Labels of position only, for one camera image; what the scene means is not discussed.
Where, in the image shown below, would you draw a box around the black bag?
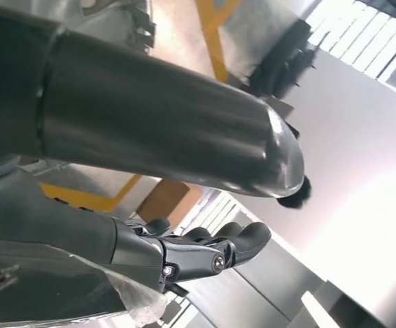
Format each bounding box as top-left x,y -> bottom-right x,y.
249,18 -> 318,210

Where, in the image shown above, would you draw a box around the stainless steel workbench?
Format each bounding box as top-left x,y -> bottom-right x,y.
20,0 -> 318,223

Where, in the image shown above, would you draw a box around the brown cardboard box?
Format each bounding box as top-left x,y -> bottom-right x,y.
136,178 -> 204,230

